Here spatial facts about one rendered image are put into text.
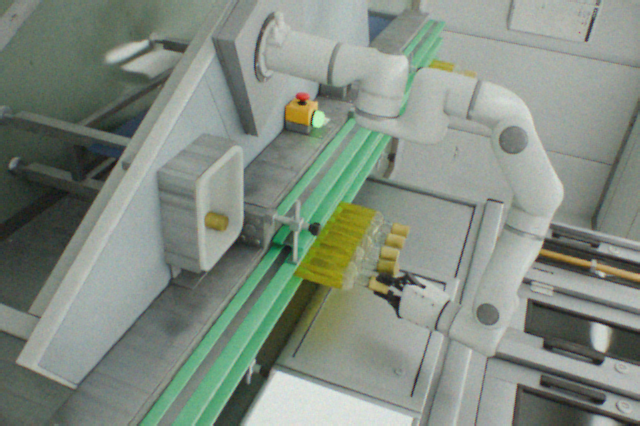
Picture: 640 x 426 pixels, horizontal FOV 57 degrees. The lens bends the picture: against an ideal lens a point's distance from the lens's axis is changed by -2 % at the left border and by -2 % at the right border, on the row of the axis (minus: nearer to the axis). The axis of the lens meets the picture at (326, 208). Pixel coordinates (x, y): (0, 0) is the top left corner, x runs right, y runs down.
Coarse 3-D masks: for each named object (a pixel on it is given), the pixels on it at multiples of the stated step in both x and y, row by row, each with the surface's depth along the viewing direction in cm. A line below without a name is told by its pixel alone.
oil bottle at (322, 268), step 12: (312, 252) 142; (300, 264) 140; (312, 264) 139; (324, 264) 139; (336, 264) 139; (348, 264) 139; (300, 276) 142; (312, 276) 140; (324, 276) 139; (336, 276) 138; (348, 276) 137; (336, 288) 140; (348, 288) 139
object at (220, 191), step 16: (224, 160) 114; (240, 160) 121; (208, 176) 109; (224, 176) 124; (240, 176) 123; (208, 192) 127; (224, 192) 127; (240, 192) 126; (208, 208) 129; (224, 208) 129; (240, 208) 128; (240, 224) 130; (208, 240) 126; (224, 240) 127; (208, 256) 122
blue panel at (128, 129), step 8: (368, 16) 269; (376, 24) 260; (384, 24) 261; (376, 32) 250; (144, 112) 172; (136, 120) 168; (120, 128) 163; (128, 128) 163; (136, 128) 164; (128, 136) 160; (96, 144) 155; (96, 152) 151; (104, 152) 152; (112, 152) 152; (120, 152) 152
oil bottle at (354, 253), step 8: (320, 240) 145; (328, 240) 146; (336, 240) 146; (312, 248) 144; (320, 248) 143; (328, 248) 143; (336, 248) 143; (344, 248) 143; (352, 248) 144; (360, 248) 144; (336, 256) 142; (344, 256) 142; (352, 256) 141; (360, 256) 142; (360, 264) 142
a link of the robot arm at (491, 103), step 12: (480, 84) 117; (492, 84) 118; (480, 96) 116; (492, 96) 116; (504, 96) 117; (516, 96) 119; (480, 108) 117; (492, 108) 117; (504, 108) 118; (516, 108) 119; (468, 120) 121; (480, 120) 119; (492, 120) 119; (528, 120) 119
